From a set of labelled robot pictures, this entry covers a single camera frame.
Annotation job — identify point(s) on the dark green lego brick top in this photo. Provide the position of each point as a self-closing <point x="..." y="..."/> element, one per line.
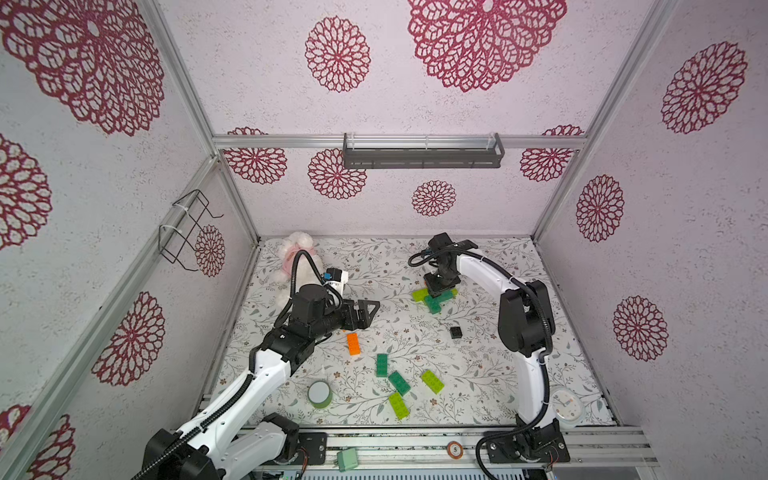
<point x="446" y="296"/>

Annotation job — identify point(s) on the dark green lego brick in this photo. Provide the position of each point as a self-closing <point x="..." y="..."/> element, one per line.
<point x="434" y="305"/>
<point x="446" y="296"/>
<point x="382" y="366"/>
<point x="399" y="383"/>

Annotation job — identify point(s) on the lime lego brick bottom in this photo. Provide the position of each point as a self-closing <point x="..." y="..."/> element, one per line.
<point x="399" y="406"/>

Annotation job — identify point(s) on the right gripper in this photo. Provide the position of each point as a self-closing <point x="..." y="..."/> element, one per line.
<point x="441" y="280"/>

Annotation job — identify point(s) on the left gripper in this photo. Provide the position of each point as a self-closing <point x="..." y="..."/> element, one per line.
<point x="363" y="320"/>

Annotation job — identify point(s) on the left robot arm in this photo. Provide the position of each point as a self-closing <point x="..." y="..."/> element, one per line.
<point x="211" y="444"/>

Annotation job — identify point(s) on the white plush bunny pink shirt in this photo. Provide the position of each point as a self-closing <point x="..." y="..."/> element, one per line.
<point x="298" y="264"/>

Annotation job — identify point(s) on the black wire basket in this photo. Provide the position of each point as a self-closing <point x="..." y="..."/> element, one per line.
<point x="175" y="237"/>

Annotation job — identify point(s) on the white round clock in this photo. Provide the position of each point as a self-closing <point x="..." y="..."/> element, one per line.
<point x="567" y="407"/>

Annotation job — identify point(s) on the green tape roll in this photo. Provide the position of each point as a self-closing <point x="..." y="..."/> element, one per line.
<point x="320" y="394"/>

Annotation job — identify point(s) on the lime lego brick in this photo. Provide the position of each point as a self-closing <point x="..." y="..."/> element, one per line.
<point x="399" y="406"/>
<point x="420" y="295"/>
<point x="432" y="381"/>

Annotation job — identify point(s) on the orange lego brick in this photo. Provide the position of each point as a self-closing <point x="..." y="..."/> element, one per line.
<point x="353" y="344"/>

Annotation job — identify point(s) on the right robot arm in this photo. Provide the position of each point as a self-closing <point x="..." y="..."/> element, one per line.
<point x="526" y="327"/>

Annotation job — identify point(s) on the green connector block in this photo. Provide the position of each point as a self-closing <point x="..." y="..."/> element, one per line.
<point x="347" y="460"/>

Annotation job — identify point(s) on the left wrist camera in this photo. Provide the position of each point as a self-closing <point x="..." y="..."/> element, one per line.
<point x="337" y="279"/>

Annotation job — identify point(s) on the round orange sticker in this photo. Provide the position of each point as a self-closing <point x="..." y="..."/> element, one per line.
<point x="454" y="450"/>

